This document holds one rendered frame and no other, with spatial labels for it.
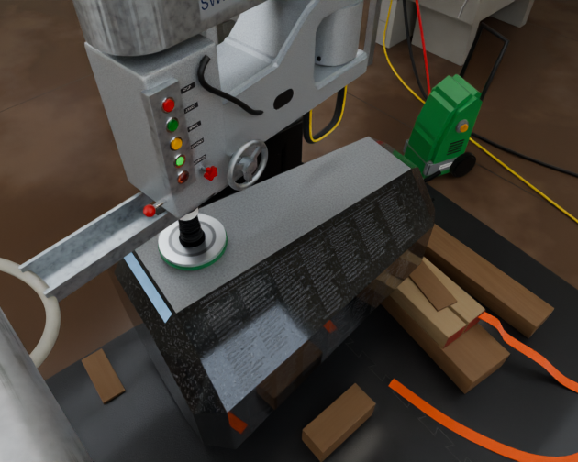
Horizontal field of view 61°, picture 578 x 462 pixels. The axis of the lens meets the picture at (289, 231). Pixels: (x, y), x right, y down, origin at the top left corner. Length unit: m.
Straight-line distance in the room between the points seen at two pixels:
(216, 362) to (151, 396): 0.82
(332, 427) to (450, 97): 1.88
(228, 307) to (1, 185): 2.25
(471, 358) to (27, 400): 2.06
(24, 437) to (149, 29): 0.79
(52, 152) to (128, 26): 2.65
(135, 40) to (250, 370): 1.02
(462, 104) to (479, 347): 1.35
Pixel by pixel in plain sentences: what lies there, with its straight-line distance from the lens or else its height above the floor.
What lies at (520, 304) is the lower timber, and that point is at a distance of 2.62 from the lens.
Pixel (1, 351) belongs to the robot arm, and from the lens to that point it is 0.51.
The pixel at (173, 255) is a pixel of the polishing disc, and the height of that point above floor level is 0.92.
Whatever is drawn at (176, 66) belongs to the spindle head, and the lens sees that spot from 1.10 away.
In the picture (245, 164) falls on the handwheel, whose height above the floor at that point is 1.25.
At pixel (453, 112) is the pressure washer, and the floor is 0.49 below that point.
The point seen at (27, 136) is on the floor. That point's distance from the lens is 3.86.
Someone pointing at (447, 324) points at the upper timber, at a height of 0.24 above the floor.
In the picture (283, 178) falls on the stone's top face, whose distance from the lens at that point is 1.85.
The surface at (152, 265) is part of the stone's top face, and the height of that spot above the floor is 0.86.
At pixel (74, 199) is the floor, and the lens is 3.24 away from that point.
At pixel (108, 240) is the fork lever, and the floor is 1.11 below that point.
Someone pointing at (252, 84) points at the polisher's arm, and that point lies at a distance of 1.31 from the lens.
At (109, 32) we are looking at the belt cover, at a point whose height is 1.66.
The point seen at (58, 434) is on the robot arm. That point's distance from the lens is 0.44.
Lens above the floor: 2.11
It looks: 49 degrees down
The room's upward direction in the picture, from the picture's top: 1 degrees clockwise
